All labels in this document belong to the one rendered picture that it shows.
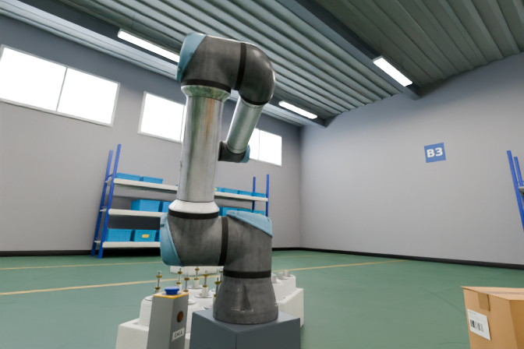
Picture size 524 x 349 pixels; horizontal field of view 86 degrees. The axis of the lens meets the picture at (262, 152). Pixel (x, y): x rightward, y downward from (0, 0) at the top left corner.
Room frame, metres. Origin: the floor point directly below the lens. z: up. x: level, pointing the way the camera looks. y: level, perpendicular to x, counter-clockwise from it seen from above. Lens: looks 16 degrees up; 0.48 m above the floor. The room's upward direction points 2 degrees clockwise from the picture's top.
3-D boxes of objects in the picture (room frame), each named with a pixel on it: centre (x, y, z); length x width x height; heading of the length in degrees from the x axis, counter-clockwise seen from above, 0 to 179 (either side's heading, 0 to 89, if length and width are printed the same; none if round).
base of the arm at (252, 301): (0.73, 0.03, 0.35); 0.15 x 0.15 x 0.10
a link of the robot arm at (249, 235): (0.73, 0.03, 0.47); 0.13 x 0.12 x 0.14; 105
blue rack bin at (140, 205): (5.54, 2.22, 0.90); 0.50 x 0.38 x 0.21; 42
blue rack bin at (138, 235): (5.51, 2.21, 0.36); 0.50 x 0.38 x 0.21; 41
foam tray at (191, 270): (3.63, 0.77, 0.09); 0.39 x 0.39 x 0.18; 47
